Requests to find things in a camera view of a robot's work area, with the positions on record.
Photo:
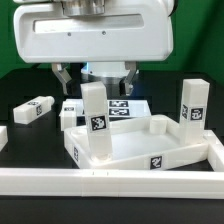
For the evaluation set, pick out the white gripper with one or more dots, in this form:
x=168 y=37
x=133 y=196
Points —
x=125 y=30

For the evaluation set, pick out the white desk top tray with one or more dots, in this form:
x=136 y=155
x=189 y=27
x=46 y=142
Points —
x=147 y=143

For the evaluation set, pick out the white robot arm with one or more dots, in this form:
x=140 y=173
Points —
x=104 y=71

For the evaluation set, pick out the white front fence bar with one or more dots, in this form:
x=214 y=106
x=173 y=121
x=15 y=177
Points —
x=111 y=183

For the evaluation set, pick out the white fence bar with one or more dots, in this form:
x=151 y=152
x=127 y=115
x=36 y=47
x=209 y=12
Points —
x=111 y=183
x=215 y=151

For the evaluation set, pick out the white right fence bar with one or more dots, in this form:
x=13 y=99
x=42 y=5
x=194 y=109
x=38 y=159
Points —
x=215 y=151

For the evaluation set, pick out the white marker base plate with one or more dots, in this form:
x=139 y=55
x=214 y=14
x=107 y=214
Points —
x=116 y=108

